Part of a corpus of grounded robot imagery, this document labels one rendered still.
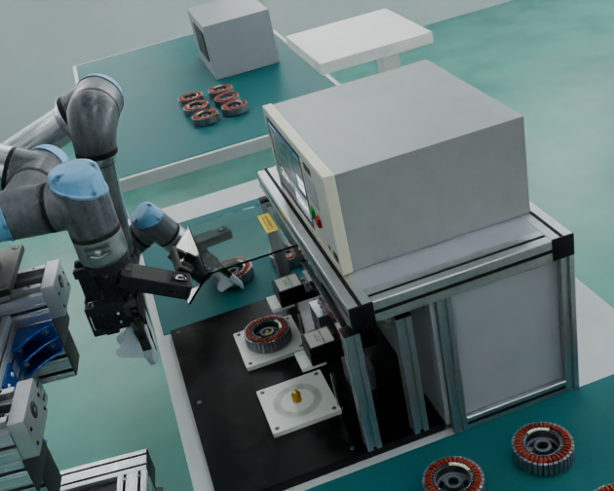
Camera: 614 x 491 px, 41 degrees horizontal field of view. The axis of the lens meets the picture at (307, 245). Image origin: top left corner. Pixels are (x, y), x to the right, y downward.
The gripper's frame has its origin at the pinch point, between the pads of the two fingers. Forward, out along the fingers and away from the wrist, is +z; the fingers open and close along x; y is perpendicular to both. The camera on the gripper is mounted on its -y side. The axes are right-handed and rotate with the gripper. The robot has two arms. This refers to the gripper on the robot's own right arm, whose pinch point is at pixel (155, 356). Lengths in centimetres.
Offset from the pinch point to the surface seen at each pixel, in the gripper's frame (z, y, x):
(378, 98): -17, -52, -47
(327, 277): 3.6, -31.7, -16.4
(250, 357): 37, -12, -44
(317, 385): 37, -25, -28
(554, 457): 36, -63, 9
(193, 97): 37, -5, -240
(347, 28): -5, -63, -142
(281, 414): 36.9, -16.3, -21.3
